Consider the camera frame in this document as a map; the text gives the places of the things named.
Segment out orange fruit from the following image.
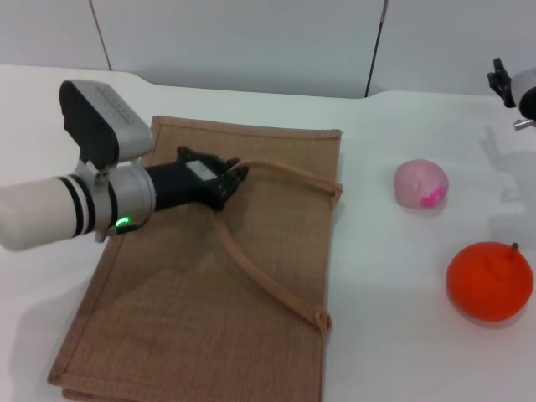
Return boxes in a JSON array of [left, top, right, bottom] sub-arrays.
[[446, 241, 535, 322]]

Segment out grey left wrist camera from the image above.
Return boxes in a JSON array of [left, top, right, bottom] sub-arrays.
[[58, 79, 154, 173]]

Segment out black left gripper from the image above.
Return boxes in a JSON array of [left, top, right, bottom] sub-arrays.
[[146, 146, 250, 213]]

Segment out brown jute handbag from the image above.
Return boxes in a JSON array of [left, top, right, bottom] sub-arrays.
[[47, 116, 345, 402]]

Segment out pink peach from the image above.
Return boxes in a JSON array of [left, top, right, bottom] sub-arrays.
[[393, 158, 451, 209]]

